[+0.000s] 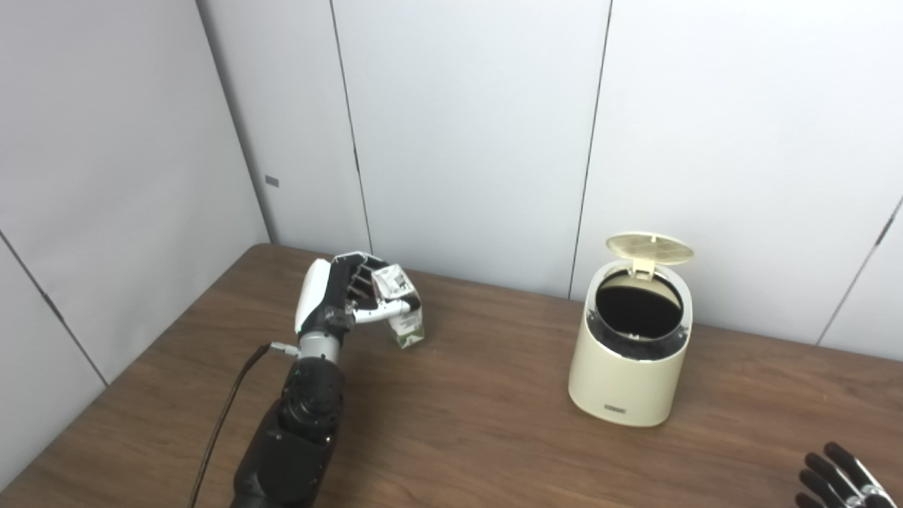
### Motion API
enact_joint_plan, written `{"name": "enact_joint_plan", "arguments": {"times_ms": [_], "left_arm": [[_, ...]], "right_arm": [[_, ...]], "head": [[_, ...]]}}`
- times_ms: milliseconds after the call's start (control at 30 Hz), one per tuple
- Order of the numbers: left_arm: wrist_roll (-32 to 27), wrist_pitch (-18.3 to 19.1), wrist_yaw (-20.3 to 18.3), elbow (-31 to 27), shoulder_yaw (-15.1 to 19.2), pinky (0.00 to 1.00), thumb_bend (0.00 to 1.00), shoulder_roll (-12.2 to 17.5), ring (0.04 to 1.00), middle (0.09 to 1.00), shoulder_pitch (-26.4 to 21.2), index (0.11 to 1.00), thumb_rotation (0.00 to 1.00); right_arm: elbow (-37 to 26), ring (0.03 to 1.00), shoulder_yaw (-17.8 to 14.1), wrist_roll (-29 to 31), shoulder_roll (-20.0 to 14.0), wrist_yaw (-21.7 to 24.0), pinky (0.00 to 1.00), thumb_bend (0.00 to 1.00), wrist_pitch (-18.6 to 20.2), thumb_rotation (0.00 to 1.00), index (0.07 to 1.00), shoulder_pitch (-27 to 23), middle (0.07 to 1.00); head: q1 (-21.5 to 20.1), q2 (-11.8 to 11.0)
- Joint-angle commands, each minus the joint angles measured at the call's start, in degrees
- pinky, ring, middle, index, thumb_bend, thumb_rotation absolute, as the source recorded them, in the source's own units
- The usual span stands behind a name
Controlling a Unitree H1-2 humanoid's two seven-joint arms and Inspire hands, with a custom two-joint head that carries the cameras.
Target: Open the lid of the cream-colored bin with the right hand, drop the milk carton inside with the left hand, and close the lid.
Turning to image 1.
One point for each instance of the white green milk carton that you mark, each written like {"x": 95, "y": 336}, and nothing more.
{"x": 408, "y": 330}

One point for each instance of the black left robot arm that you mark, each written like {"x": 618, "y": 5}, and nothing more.
{"x": 296, "y": 437}

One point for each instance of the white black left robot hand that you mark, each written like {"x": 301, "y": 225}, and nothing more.
{"x": 314, "y": 296}

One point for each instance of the cream round bin lid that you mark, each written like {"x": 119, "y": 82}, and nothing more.
{"x": 649, "y": 248}

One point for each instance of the cream-colored bin body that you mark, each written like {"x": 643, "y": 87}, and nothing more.
{"x": 621, "y": 384}

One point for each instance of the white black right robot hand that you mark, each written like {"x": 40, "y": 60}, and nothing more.
{"x": 832, "y": 480}

